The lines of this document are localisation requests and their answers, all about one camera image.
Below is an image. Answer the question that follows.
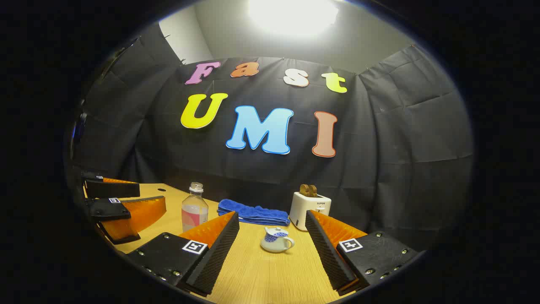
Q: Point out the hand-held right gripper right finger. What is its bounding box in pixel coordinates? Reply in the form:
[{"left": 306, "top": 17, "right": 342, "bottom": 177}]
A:
[{"left": 305, "top": 209, "right": 419, "bottom": 296}]

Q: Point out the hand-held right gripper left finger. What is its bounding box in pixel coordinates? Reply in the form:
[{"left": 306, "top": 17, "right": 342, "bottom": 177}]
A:
[{"left": 126, "top": 210, "right": 240, "bottom": 296}]

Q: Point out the white blue-patterned teacup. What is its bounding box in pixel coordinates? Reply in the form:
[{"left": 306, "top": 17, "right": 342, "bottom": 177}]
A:
[{"left": 260, "top": 230, "right": 295, "bottom": 253}]

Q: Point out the clear plastic water bottle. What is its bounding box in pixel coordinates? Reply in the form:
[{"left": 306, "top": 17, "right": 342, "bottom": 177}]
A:
[{"left": 181, "top": 182, "right": 209, "bottom": 232}]

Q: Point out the white toaster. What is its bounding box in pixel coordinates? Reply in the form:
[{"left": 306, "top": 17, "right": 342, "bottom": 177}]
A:
[{"left": 289, "top": 191, "right": 332, "bottom": 231}]

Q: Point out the folded blue towel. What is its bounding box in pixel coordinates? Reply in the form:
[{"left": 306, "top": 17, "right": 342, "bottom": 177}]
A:
[{"left": 217, "top": 198, "right": 291, "bottom": 226}]

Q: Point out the black stand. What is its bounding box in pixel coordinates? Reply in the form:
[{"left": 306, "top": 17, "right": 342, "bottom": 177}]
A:
[{"left": 70, "top": 99, "right": 89, "bottom": 146}]

